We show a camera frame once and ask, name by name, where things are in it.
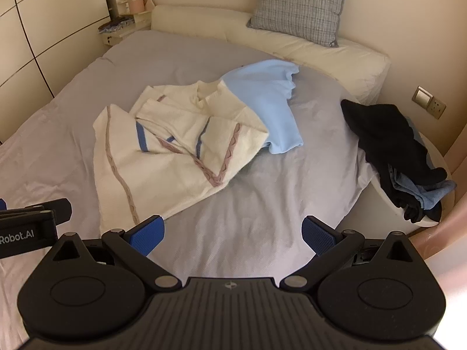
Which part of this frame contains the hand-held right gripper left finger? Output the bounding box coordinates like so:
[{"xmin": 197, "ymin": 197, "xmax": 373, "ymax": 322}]
[{"xmin": 47, "ymin": 216, "xmax": 183, "ymax": 294}]

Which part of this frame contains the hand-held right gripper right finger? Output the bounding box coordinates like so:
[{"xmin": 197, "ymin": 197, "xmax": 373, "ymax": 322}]
[{"xmin": 280, "ymin": 216, "xmax": 426, "ymax": 293}]

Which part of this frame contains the cream knit sweater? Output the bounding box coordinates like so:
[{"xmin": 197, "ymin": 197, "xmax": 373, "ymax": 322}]
[{"xmin": 92, "ymin": 79, "xmax": 271, "ymax": 235}]

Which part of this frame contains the grey bed sheet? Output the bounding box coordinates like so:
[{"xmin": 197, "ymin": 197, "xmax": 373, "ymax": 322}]
[{"xmin": 0, "ymin": 29, "xmax": 370, "ymax": 294}]

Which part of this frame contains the black garment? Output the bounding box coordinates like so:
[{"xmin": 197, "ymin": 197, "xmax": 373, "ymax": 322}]
[{"xmin": 340, "ymin": 99, "xmax": 447, "ymax": 225}]

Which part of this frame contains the blue denim garment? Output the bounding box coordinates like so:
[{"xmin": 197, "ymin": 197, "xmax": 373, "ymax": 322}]
[{"xmin": 388, "ymin": 117, "xmax": 457, "ymax": 212}]

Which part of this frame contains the light blue shirt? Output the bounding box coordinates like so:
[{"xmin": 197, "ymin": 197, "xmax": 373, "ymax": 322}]
[{"xmin": 221, "ymin": 59, "xmax": 304, "ymax": 155}]

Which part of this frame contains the white round side table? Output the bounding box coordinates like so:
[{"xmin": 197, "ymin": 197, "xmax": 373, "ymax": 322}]
[{"xmin": 365, "ymin": 130, "xmax": 457, "ymax": 229}]

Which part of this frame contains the cream wardrobe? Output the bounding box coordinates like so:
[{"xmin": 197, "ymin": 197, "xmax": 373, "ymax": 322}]
[{"xmin": 0, "ymin": 0, "xmax": 111, "ymax": 144}]

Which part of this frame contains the cream vanity shelf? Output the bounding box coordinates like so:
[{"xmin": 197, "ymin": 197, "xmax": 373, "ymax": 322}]
[{"xmin": 98, "ymin": 0, "xmax": 152, "ymax": 46}]

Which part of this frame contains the blue patterned cloth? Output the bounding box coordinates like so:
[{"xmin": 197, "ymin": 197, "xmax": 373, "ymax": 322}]
[{"xmin": 98, "ymin": 15, "xmax": 137, "ymax": 34}]

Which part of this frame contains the grey plaid cushion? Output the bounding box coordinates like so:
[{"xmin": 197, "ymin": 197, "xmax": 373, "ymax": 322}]
[{"xmin": 247, "ymin": 0, "xmax": 356, "ymax": 48}]

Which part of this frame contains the gold light switch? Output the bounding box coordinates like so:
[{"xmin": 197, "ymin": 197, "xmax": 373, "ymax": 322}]
[{"xmin": 412, "ymin": 85, "xmax": 434, "ymax": 109}]

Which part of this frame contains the gold wall socket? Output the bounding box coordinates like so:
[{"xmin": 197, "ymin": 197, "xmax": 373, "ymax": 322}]
[{"xmin": 426, "ymin": 98, "xmax": 447, "ymax": 119}]

